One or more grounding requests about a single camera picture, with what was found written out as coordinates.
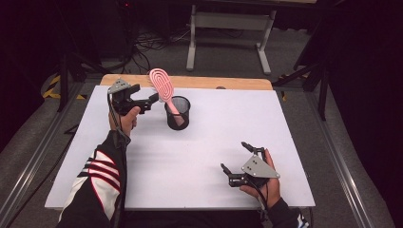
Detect black tripod stand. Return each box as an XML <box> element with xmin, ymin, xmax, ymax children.
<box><xmin>272</xmin><ymin>58</ymin><xmax>331</xmax><ymax>122</ymax></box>
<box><xmin>56</xmin><ymin>51</ymin><xmax>107</xmax><ymax>112</ymax></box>

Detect white table board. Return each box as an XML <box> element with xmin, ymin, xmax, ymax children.
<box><xmin>44</xmin><ymin>85</ymin><xmax>317</xmax><ymax>211</ymax></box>

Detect black mesh pen holder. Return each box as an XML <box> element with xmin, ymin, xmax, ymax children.
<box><xmin>163</xmin><ymin>95</ymin><xmax>192</xmax><ymax>131</ymax></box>

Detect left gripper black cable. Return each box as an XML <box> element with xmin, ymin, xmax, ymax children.
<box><xmin>106</xmin><ymin>93</ymin><xmax>128</xmax><ymax>228</ymax></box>

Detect pink hairbrush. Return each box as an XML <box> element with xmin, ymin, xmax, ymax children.
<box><xmin>148</xmin><ymin>67</ymin><xmax>186</xmax><ymax>127</ymax></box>

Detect person's right hand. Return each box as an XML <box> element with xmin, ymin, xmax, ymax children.
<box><xmin>240</xmin><ymin>148</ymin><xmax>282</xmax><ymax>209</ymax></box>

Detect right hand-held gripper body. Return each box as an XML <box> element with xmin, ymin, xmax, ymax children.
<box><xmin>228</xmin><ymin>147</ymin><xmax>281</xmax><ymax>188</ymax></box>

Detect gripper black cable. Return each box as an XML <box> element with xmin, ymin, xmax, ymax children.
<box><xmin>249</xmin><ymin>180</ymin><xmax>271</xmax><ymax>220</ymax></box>
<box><xmin>106</xmin><ymin>93</ymin><xmax>128</xmax><ymax>228</ymax></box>

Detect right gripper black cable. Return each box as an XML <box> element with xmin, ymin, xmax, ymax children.
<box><xmin>249</xmin><ymin>180</ymin><xmax>271</xmax><ymax>220</ymax></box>

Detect black floor cables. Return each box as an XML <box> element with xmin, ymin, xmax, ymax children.
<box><xmin>118</xmin><ymin>27</ymin><xmax>193</xmax><ymax>74</ymax></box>

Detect yellow black floor tape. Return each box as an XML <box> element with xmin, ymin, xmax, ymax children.
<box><xmin>42</xmin><ymin>74</ymin><xmax>87</xmax><ymax>101</ymax></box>

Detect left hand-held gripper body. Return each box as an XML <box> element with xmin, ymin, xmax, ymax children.
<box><xmin>107</xmin><ymin>78</ymin><xmax>150</xmax><ymax>117</ymax></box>

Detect aluminium rail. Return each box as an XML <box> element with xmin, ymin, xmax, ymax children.
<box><xmin>0</xmin><ymin>83</ymin><xmax>84</xmax><ymax>222</ymax></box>
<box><xmin>303</xmin><ymin>91</ymin><xmax>378</xmax><ymax>228</ymax></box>

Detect white metal frame table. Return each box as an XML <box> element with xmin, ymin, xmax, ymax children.
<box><xmin>185</xmin><ymin>0</ymin><xmax>317</xmax><ymax>76</ymax></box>

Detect person's left hand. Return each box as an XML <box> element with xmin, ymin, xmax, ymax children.
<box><xmin>108</xmin><ymin>105</ymin><xmax>142</xmax><ymax>138</ymax></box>

